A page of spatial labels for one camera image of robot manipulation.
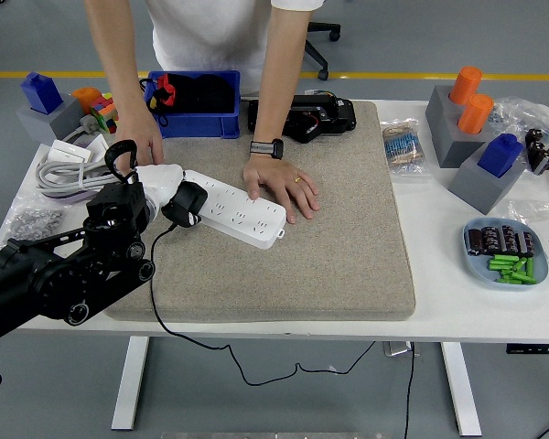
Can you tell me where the black pouch with red trim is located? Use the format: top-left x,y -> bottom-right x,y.
139,72 -> 237,127

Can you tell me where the metal floor plate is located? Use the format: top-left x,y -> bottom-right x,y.
382,340 -> 421,358

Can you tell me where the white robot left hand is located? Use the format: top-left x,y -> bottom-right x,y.
134,163 -> 202,228

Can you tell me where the grey block holder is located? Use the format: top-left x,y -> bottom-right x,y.
16,95 -> 86,146
447,145 -> 527,216

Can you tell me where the black desk control panel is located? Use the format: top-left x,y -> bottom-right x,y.
505,343 -> 549,356

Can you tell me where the light blue plate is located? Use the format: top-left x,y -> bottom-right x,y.
461,217 -> 549,291

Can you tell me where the person's left hand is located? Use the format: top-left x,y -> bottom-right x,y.
242,155 -> 321,225

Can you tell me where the grey-brown mat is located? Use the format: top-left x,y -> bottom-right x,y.
103,100 -> 416,324

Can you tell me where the grey two-hole cylinder holder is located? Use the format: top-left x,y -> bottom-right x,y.
424,84 -> 498,169

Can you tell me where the orange cylinder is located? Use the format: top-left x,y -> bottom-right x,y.
447,65 -> 484,106
457,93 -> 495,135

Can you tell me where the person's right hand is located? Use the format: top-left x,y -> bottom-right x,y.
113,112 -> 166,177

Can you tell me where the clear bag of small parts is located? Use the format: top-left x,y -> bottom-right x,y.
487,95 -> 549,193

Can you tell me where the blue house-shaped block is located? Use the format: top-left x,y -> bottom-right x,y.
476,133 -> 524,179
20,71 -> 64,115

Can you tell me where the white power strip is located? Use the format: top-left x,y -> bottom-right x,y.
182,169 -> 288,251

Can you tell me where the plastic bag of screws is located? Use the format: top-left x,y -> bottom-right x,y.
0,196 -> 70,248

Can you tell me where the black plug adapter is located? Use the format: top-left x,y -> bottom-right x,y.
171,181 -> 210,216

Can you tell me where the plastic bag of resistors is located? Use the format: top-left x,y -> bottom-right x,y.
379,117 -> 432,178

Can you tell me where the black plug cord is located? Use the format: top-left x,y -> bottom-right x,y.
149,223 -> 377,388

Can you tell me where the white table leg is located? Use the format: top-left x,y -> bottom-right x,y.
111,336 -> 150,432
440,341 -> 483,437

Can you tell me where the person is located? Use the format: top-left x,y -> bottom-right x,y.
144,0 -> 326,92

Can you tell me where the black electronic device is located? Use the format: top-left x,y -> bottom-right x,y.
247,93 -> 358,145

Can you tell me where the blue plastic bin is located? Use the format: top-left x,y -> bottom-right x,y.
144,70 -> 242,140

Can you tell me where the black wrist watch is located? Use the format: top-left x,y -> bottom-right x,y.
249,138 -> 285,160

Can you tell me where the white flat box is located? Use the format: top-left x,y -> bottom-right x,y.
46,139 -> 94,165

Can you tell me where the colourful stickerless puzzle cube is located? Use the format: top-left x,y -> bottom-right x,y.
89,92 -> 120,134

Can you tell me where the black office chair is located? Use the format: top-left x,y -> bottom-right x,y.
304,21 -> 342,82

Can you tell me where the grey power strip cable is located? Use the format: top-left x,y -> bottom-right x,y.
35,113 -> 120,198

